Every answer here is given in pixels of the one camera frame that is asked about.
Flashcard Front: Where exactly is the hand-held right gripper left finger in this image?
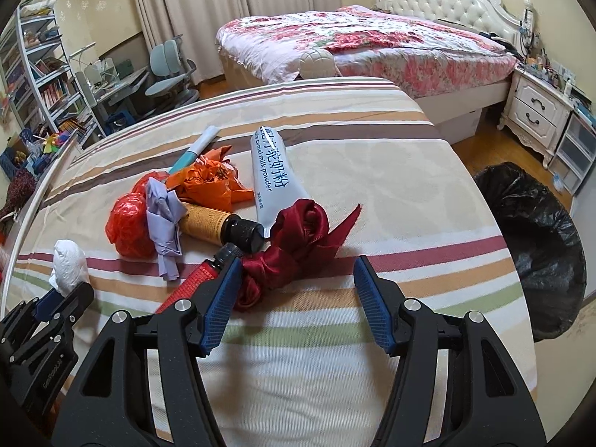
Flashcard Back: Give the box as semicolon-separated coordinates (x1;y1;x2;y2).
50;256;245;447

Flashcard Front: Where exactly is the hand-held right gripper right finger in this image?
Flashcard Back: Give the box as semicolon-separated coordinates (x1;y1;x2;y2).
353;255;548;447

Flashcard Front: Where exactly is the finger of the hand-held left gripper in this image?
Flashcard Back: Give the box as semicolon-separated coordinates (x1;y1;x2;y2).
28;280;95;326
0;302;34;336

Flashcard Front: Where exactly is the red ribbed tube black cap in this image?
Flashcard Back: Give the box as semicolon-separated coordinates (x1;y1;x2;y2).
156;242;244;315

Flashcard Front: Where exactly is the white tissue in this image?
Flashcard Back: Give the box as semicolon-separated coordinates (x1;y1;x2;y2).
49;240;90;296

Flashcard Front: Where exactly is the amber bottle black cap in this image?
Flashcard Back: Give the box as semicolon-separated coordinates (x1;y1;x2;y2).
179;202;266;253

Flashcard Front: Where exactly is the red plastic bag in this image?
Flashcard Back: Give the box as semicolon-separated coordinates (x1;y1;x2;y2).
105;171;171;259

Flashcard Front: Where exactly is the lavender cloth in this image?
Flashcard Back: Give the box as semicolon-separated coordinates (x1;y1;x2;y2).
145;179;189;282

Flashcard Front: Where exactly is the dark red satin ribbon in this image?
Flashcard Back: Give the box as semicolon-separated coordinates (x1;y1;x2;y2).
233;198;363;312

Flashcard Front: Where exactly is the orange plastic bag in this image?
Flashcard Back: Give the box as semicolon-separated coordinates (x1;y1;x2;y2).
174;145;254;215

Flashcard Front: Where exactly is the trash bin with black bag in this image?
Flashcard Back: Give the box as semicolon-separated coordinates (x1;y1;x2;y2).
472;162;587;343

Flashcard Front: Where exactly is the striped bed sheet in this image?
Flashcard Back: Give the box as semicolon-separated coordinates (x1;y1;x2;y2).
0;77;538;447

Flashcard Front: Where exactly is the blue storage crate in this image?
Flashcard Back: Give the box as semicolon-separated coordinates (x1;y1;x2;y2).
0;146;29;181

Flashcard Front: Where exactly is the teal and white stick packet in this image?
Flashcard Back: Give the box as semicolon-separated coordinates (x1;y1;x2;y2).
168;126;221;175

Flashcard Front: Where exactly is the blue plastic stool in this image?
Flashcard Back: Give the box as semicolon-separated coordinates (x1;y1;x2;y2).
105;109;137;134

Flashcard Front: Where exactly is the cluttered desk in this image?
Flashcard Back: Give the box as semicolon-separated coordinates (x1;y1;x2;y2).
0;4;105;150

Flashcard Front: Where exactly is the study desk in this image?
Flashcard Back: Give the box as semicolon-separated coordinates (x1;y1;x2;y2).
77;63;150;126

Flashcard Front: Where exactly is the round white cushion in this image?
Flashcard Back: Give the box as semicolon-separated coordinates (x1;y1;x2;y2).
298;48;338;80

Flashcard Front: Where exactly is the white nightstand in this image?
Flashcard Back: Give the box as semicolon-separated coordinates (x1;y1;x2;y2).
498;67;576;168

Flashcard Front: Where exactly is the desk lamp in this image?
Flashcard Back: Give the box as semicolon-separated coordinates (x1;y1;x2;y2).
70;39;98;72

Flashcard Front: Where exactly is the blue grey desk chair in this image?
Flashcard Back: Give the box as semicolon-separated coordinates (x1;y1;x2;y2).
144;39;201;108

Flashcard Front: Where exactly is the plastic drawer unit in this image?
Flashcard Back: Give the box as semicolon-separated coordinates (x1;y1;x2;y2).
547;112;596;196

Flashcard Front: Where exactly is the floral quilt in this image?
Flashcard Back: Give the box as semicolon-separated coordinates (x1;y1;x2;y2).
216;4;520;98

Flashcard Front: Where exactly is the nightstand clutter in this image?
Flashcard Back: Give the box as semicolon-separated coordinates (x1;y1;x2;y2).
521;32;580;98

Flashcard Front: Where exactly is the beige curtain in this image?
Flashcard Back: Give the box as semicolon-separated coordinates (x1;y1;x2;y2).
128;0;343;87

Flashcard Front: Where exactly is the white tufted headboard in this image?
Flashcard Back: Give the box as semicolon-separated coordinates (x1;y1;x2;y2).
376;0;534;47

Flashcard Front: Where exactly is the white bed rail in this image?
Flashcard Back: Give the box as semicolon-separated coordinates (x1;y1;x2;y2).
0;136;81;289

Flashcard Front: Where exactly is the white bed frame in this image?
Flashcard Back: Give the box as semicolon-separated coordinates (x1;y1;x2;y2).
219;51;513;137

